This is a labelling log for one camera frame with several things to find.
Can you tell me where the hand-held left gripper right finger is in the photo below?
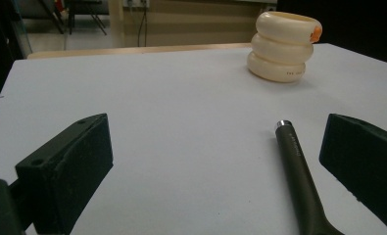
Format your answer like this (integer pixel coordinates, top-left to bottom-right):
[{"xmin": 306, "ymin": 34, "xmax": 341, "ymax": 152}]
[{"xmin": 318, "ymin": 113, "xmax": 387, "ymax": 235}]

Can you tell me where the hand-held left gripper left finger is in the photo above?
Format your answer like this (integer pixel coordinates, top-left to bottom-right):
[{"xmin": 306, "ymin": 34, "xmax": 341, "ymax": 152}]
[{"xmin": 14, "ymin": 113, "xmax": 114, "ymax": 235}]

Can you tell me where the cream ringed utensil holder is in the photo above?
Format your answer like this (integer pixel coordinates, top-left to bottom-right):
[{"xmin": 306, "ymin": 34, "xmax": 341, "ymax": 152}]
[{"xmin": 246, "ymin": 11, "xmax": 323, "ymax": 83}]

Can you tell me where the black tripod stand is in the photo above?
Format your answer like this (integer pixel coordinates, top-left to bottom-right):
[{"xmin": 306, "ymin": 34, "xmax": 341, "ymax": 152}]
[{"xmin": 37, "ymin": 0, "xmax": 108, "ymax": 36}]

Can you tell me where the wooden shelf unit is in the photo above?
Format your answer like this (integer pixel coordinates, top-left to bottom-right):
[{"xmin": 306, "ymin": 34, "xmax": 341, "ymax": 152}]
[{"xmin": 108, "ymin": 0, "xmax": 277, "ymax": 49}]

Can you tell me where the black wall cable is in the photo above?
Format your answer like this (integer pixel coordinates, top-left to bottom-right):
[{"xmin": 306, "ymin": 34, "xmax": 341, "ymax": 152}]
[{"xmin": 136, "ymin": 0, "xmax": 149, "ymax": 48}]

